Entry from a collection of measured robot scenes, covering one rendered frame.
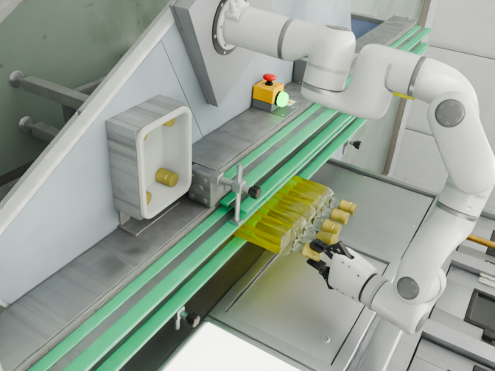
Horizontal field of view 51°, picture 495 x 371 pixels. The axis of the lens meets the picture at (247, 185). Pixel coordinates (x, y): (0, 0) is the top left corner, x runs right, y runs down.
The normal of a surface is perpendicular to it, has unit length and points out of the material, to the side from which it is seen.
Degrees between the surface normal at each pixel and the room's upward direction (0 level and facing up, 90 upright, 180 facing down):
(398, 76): 91
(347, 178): 90
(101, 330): 90
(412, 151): 90
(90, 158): 0
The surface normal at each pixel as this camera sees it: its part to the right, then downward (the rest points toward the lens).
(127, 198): -0.51, 0.44
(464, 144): -0.37, 0.05
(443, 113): -0.56, 0.05
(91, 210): 0.85, 0.33
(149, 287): 0.06, -0.84
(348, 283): -0.73, 0.29
